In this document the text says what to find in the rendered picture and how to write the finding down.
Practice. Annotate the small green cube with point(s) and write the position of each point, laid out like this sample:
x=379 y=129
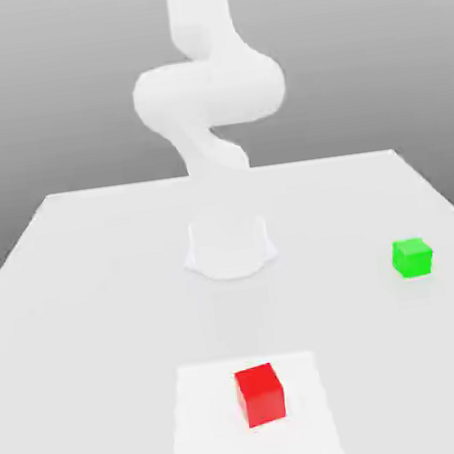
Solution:
x=412 y=258

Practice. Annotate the small red cube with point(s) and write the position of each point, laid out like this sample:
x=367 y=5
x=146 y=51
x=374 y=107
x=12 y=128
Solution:
x=260 y=396

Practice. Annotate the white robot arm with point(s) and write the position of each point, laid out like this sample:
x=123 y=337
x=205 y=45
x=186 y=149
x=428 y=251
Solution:
x=209 y=92

